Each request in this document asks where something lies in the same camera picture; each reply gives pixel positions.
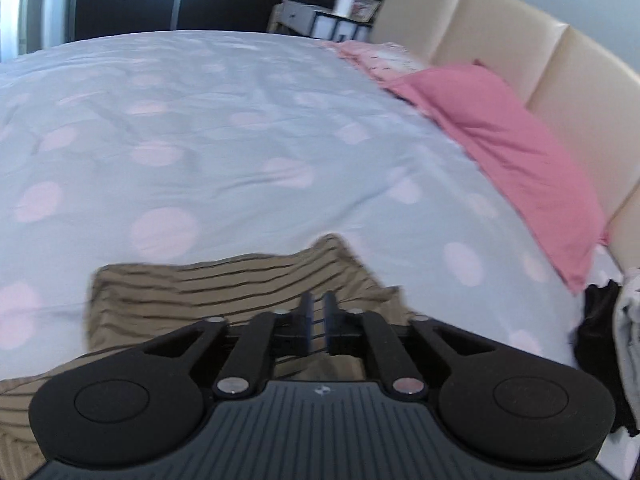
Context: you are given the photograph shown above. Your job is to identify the white hallway door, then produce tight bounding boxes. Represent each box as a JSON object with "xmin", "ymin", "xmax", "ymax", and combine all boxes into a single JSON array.
[{"xmin": 19, "ymin": 0, "xmax": 72, "ymax": 56}]

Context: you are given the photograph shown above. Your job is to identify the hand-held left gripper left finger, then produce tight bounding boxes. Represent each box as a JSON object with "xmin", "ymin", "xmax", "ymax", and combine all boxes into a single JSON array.
[{"xmin": 142, "ymin": 292, "xmax": 316, "ymax": 401}]

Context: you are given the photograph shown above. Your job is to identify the folded white garment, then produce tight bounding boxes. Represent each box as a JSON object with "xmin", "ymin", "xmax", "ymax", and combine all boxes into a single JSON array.
[{"xmin": 613, "ymin": 269, "xmax": 640, "ymax": 412}]

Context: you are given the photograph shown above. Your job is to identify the beige padded headboard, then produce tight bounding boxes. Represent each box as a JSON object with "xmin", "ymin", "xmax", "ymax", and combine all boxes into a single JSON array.
[{"xmin": 369, "ymin": 0, "xmax": 640, "ymax": 277}]

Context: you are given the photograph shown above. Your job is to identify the photo frame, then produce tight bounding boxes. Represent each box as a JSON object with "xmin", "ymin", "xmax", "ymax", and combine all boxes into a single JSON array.
[{"xmin": 350, "ymin": 0, "xmax": 384, "ymax": 24}]

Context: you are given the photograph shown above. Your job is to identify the grey pink-dotted duvet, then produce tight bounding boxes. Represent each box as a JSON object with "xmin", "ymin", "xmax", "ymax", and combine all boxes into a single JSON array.
[{"xmin": 0, "ymin": 29, "xmax": 640, "ymax": 480}]

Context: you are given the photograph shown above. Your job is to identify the white nightstand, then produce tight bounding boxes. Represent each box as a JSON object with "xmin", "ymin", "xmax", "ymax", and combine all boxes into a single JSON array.
[{"xmin": 266, "ymin": 0, "xmax": 377, "ymax": 44}]

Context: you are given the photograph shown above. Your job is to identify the black sliding-door wardrobe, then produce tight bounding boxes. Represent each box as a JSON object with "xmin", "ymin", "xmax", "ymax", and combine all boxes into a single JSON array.
[{"xmin": 64, "ymin": 0, "xmax": 322, "ymax": 44}]

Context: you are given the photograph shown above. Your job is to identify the light pink printed pillow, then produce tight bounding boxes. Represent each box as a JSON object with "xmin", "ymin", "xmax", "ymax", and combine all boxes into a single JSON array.
[{"xmin": 320, "ymin": 39, "xmax": 432, "ymax": 84}]

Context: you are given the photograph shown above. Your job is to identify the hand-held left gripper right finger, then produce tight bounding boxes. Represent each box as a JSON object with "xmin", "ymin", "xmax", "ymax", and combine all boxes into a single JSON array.
[{"xmin": 323, "ymin": 290, "xmax": 494, "ymax": 401}]

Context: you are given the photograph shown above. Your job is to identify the tan dark-striped garment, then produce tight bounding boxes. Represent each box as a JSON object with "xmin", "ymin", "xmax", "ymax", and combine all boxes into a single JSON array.
[{"xmin": 0, "ymin": 233, "xmax": 417, "ymax": 480}]

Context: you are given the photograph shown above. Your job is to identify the folded black clothes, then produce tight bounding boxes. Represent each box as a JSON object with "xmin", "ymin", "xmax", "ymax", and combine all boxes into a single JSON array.
[{"xmin": 571, "ymin": 279, "xmax": 640, "ymax": 437}]

